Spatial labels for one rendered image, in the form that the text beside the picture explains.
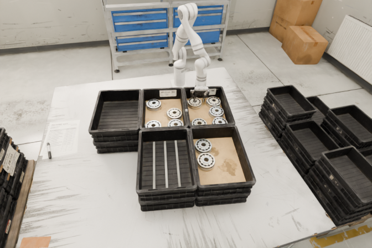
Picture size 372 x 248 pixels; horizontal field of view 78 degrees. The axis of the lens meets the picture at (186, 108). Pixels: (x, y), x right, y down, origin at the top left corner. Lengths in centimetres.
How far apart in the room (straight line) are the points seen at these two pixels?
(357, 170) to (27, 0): 437
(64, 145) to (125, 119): 45
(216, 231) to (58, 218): 83
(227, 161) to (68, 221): 92
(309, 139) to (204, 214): 137
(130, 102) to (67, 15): 270
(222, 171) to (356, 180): 112
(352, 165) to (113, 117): 184
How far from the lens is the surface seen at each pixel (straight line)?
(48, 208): 154
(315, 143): 238
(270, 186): 154
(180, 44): 163
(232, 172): 137
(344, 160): 222
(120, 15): 325
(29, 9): 430
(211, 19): 352
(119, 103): 175
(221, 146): 146
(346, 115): 266
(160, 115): 161
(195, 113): 163
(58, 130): 188
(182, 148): 143
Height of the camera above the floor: 197
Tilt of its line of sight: 43 degrees down
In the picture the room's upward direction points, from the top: 3 degrees clockwise
